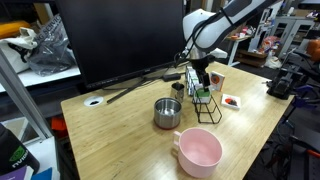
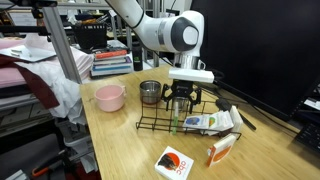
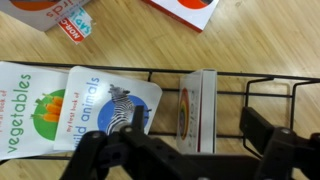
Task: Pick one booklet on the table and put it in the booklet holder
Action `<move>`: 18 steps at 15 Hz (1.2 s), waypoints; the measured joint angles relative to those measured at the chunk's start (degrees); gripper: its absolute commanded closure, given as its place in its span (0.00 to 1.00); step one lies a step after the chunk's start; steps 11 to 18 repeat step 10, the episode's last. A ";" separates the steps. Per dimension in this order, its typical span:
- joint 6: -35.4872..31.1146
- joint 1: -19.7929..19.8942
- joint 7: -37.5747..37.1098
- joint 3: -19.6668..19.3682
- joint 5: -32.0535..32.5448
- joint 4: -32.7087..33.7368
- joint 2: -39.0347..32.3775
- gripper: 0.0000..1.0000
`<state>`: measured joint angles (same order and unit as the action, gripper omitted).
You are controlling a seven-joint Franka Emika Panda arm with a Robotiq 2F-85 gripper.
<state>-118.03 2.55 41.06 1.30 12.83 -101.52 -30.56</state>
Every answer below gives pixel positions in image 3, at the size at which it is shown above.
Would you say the rainbow colors booklet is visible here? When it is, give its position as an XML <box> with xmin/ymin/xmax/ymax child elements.
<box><xmin>175</xmin><ymin>68</ymin><xmax>218</xmax><ymax>155</ymax></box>

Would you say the wild animals zebra booklet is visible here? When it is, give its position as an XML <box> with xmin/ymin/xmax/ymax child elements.
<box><xmin>53</xmin><ymin>65</ymin><xmax>163</xmax><ymax>152</ymax></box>

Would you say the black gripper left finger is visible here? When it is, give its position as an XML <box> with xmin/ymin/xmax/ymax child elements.
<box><xmin>59</xmin><ymin>105</ymin><xmax>201</xmax><ymax>180</ymax></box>

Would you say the orange circle black animal booklet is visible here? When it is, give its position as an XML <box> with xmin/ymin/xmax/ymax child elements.
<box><xmin>142</xmin><ymin>0</ymin><xmax>220</xmax><ymax>33</ymax></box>

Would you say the black wire booklet holder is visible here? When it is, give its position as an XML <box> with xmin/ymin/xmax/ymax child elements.
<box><xmin>0</xmin><ymin>59</ymin><xmax>320</xmax><ymax>168</ymax></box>

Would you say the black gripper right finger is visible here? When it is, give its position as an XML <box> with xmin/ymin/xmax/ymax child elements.
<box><xmin>239</xmin><ymin>106</ymin><xmax>320</xmax><ymax>180</ymax></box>

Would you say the orange circle birds booklet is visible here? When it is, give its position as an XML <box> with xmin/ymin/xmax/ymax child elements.
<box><xmin>0</xmin><ymin>0</ymin><xmax>91</xmax><ymax>33</ymax></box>

